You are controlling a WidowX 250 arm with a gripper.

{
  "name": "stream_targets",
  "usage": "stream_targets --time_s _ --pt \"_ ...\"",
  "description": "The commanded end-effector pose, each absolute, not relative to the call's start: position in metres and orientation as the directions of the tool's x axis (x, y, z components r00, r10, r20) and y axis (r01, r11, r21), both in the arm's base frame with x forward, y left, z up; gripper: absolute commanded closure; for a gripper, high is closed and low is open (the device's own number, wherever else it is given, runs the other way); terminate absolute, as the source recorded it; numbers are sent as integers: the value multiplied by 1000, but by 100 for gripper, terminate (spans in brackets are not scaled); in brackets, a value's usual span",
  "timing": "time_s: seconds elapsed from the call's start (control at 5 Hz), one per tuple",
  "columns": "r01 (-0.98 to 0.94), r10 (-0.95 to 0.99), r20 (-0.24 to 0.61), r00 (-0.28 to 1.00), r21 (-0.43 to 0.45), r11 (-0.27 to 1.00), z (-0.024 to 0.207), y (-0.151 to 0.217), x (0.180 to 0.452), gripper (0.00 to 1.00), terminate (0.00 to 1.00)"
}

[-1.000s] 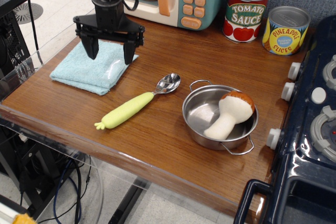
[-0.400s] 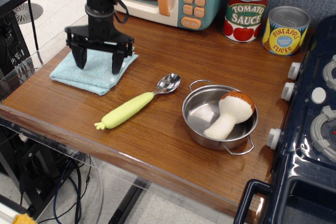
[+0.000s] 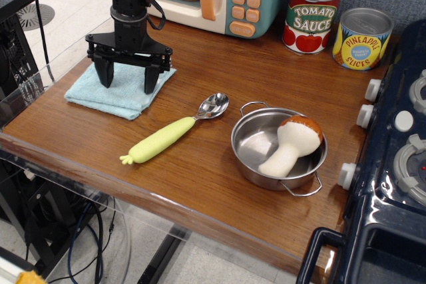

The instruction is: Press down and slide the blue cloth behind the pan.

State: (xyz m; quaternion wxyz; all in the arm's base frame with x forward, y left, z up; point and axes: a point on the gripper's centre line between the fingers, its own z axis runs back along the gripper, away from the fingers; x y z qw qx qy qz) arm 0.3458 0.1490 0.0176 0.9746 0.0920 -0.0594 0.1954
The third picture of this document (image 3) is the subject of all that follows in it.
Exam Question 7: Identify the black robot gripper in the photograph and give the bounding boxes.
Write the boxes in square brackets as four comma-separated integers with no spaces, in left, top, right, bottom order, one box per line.
[85,9,172,94]

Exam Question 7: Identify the light blue cloth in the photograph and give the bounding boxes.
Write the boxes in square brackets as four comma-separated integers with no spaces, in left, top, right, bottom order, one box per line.
[65,63,176,120]

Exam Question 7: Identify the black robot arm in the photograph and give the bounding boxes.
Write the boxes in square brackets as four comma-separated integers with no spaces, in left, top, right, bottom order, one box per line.
[85,0,172,94]

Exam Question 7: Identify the small steel pan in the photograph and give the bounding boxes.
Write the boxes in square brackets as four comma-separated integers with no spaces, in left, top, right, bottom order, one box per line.
[231,103,328,197]

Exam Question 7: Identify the black side desk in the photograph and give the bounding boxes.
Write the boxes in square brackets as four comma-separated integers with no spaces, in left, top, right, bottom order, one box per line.
[0,0,86,98]

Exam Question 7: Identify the round floor vent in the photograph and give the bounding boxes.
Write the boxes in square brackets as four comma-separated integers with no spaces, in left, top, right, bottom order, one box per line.
[17,3,55,31]

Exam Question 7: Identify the clear acrylic table guard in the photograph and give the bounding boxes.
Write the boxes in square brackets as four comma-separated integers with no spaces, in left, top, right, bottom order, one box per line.
[5,25,296,283]

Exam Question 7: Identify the plush brown white mushroom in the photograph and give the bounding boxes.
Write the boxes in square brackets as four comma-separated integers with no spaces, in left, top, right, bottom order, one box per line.
[258,115,323,178]

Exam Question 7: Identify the black table leg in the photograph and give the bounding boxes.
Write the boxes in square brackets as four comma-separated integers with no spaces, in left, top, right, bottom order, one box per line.
[137,235,182,284]

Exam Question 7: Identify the tomato sauce can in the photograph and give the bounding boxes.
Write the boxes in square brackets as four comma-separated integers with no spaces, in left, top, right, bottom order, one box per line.
[282,0,340,54]

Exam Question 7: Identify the pineapple slices can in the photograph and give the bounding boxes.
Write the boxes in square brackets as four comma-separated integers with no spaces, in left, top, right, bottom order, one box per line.
[332,7,394,71]

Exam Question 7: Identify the dark blue toy stove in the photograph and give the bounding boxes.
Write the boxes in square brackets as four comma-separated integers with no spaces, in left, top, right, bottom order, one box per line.
[297,20,425,283]

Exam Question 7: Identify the spoon with green handle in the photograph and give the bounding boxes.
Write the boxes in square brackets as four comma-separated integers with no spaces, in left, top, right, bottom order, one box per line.
[119,92,229,165]

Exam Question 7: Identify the black cable under table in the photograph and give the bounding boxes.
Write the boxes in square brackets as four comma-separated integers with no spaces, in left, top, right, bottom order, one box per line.
[48,197,117,284]

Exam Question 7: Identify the blue cable under table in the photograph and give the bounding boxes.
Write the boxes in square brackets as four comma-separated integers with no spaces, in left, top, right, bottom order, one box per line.
[67,200,105,284]

